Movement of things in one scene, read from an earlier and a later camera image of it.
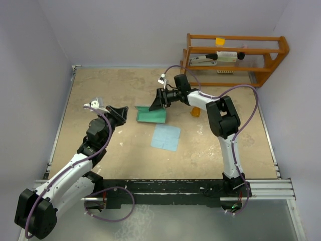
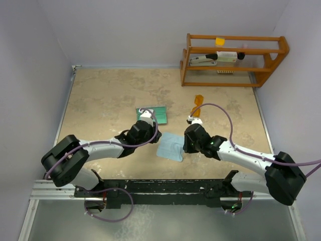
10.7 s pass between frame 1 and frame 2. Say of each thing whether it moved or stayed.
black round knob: stayed
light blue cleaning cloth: moved
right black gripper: moved
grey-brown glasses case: stayed
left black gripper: moved
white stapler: stayed
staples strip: stayed
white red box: stayed
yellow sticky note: stayed
